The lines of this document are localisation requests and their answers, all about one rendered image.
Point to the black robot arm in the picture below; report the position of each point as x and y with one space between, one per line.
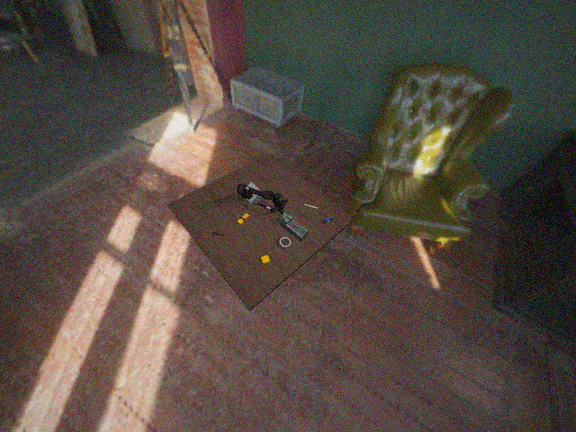
264 194

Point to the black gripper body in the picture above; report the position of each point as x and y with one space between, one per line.
276 208

